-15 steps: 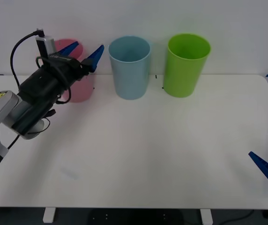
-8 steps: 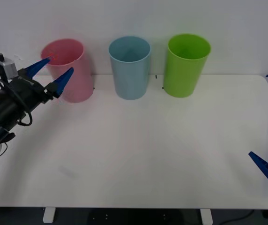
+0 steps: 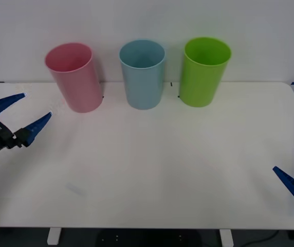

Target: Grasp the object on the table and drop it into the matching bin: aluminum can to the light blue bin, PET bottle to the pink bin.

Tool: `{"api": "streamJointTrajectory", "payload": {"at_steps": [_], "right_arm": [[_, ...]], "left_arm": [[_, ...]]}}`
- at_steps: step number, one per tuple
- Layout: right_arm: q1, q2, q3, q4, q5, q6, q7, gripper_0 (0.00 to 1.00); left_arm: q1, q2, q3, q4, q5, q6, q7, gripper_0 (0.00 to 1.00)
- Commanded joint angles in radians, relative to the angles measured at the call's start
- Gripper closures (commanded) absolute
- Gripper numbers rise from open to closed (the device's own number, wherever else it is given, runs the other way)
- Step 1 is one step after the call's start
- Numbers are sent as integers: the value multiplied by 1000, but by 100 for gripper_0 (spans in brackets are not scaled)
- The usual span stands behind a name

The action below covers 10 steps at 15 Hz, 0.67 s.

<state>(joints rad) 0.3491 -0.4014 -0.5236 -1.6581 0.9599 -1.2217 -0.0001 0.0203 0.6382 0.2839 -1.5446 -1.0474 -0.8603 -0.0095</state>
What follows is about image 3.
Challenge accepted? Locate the pink plastic bin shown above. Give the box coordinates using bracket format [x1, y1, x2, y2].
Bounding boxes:
[44, 42, 103, 113]

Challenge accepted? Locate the pale blue plastic bin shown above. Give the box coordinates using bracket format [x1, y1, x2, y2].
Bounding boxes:
[119, 39, 166, 110]

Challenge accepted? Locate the green plastic bin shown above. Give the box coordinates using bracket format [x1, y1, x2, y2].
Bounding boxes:
[179, 37, 232, 108]

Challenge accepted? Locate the white table leg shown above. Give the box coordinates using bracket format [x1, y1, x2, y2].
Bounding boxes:
[218, 228, 234, 247]
[46, 227, 62, 245]

